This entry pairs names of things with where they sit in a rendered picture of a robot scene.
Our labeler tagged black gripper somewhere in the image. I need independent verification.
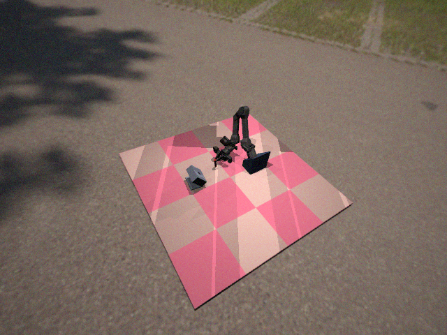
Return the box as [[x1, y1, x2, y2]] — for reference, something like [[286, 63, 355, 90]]
[[213, 146, 232, 163]]

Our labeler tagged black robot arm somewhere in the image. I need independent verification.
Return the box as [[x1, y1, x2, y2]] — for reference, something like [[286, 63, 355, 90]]
[[220, 106, 258, 159]]

